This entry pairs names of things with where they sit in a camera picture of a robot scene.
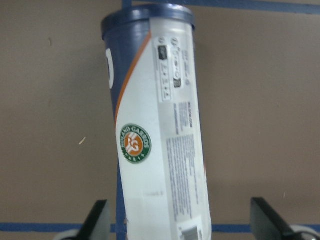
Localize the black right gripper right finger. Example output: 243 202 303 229
250 197 320 240

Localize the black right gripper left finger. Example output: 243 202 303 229
75 199 111 240

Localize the white blue tennis ball can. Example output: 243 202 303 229
101 4 212 240

